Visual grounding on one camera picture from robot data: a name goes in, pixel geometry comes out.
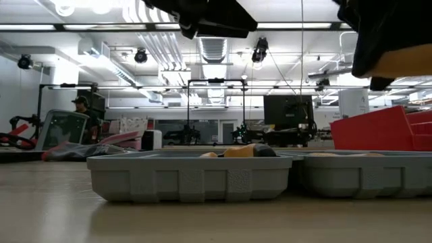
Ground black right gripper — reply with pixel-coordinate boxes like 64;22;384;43
332;0;432;91

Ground yellow handled pliers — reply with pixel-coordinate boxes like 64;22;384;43
198;143;277;159

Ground grey plastic tool case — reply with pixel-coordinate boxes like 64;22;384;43
86;149;432;204

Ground white round column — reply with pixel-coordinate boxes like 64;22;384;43
338;88;371;118

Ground red plastic bin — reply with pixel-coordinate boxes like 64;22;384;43
329;105;432;152

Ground black computer monitor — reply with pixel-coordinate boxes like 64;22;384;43
263;94;315;126

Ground black overhead light bar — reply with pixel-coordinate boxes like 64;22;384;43
0;21;354;33

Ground black desk equipment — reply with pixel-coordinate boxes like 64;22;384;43
265;124;320;149

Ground small white block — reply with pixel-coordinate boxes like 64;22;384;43
140;130;163;151

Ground pink flat package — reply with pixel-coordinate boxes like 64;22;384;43
97;130;142;151

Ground red black equipment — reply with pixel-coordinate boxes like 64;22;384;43
0;114;43;150

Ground white frame office chair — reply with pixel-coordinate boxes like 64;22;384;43
34;109;90;152

